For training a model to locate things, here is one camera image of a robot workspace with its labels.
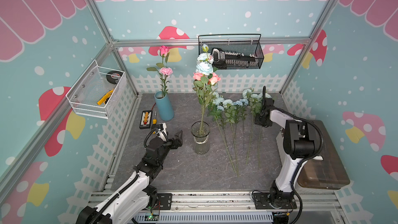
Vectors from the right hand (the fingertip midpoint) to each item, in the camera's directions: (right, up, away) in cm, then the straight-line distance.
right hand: (260, 120), depth 102 cm
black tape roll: (-85, +23, -22) cm, 91 cm away
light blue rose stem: (-22, +6, +5) cm, 24 cm away
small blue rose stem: (-2, +17, +12) cm, 21 cm away
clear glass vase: (-39, -4, -22) cm, 45 cm away
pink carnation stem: (-58, +28, -20) cm, 67 cm away
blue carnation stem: (-9, +12, +7) cm, 16 cm away
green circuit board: (-62, -42, -30) cm, 81 cm away
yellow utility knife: (-84, +12, -31) cm, 90 cm away
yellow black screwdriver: (-70, 0, 0) cm, 70 cm away
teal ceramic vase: (-62, +6, -3) cm, 62 cm away
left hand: (-52, -6, -19) cm, 56 cm away
